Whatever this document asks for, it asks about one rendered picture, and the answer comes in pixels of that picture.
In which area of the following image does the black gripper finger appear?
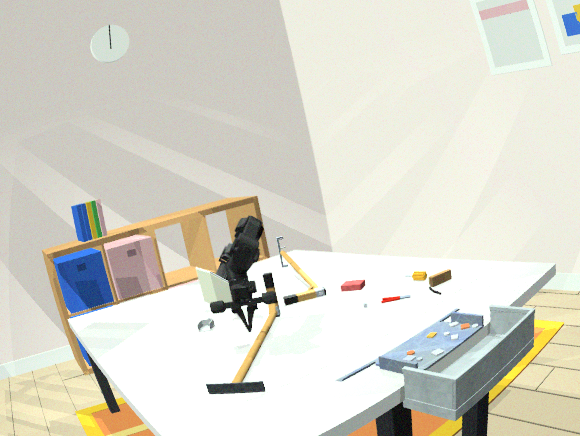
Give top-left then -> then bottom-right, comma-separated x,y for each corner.
247,305 -> 258,332
231,308 -> 250,332

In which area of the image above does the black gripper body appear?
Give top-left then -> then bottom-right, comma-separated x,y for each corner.
210,277 -> 277,314

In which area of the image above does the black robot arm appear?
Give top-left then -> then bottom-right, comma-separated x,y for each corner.
216,215 -> 264,300

